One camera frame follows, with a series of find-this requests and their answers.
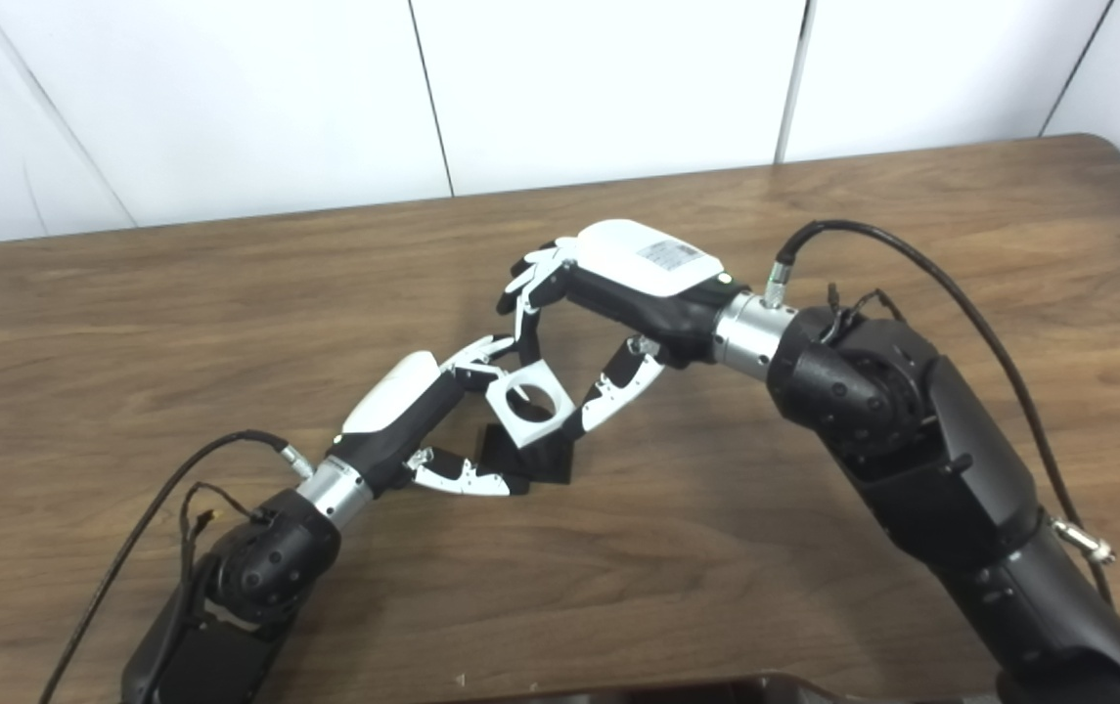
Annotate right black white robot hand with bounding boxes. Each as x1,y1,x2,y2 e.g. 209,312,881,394
498,219,739,439

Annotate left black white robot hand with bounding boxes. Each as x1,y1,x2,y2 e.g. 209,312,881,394
325,335,533,498

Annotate white square piece with hole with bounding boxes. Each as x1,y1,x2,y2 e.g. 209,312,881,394
484,359,577,449

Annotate black peg with square base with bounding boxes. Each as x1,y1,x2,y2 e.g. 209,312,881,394
476,386,577,487

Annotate left thin wires yellow plug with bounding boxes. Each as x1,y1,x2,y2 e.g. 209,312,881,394
178,481,272,588

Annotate right thin black wires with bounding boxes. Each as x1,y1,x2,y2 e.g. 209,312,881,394
819,284,908,343

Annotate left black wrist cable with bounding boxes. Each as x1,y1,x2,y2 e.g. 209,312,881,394
39,430,316,704

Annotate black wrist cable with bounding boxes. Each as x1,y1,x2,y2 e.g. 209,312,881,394
765,220,1118,607
39,430,316,704

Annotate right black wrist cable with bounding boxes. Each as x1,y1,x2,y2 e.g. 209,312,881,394
765,220,1118,607

